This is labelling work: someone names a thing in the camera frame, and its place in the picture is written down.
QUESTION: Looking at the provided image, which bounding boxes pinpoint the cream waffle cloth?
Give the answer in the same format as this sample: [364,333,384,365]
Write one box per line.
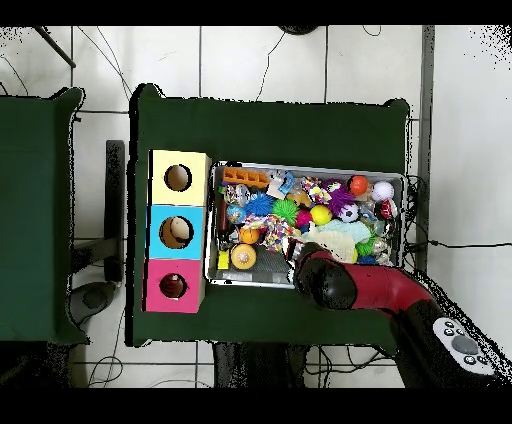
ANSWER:
[302,230,359,264]

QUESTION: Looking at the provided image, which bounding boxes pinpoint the shallow clear mesh bin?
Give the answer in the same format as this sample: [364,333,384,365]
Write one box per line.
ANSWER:
[204,162,405,291]

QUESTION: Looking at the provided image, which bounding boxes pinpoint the wooden box with three holes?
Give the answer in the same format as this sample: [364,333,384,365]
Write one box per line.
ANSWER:
[143,149,213,315]

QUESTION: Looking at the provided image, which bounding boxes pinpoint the large blue spiky ball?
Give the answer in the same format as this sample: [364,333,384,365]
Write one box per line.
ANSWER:
[243,193,276,219]

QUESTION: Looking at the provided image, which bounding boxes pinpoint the green spiky ball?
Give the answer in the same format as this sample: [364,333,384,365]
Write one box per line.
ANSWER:
[270,197,300,225]

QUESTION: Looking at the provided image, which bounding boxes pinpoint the long orange building block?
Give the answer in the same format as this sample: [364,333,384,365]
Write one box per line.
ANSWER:
[222,166,270,189]

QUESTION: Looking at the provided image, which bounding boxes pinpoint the tan orange ball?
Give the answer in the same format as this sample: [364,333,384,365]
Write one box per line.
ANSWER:
[230,243,258,271]

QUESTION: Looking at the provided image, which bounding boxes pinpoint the yellow smiley ball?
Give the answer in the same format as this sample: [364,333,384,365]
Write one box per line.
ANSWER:
[310,204,333,227]

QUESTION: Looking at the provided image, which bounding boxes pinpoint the purple spiky ball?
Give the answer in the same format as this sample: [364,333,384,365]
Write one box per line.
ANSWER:
[327,183,357,216]

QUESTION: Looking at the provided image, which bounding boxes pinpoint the small soccer ball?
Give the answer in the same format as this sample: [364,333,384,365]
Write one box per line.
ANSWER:
[337,202,361,225]

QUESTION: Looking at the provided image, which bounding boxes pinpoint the dark green table cloth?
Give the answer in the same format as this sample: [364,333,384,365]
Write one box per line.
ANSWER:
[127,83,413,349]

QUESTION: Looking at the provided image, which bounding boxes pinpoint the white baseball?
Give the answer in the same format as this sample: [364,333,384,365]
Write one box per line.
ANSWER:
[371,180,396,203]

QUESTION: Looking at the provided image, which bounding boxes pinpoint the black panel on stand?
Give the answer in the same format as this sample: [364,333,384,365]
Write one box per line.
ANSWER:
[70,139,128,317]

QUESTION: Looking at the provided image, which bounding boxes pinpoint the black round base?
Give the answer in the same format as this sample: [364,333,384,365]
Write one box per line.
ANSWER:
[277,25,321,37]

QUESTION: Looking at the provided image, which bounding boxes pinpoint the side table with green cloth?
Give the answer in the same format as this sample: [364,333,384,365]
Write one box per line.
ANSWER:
[0,87,88,345]

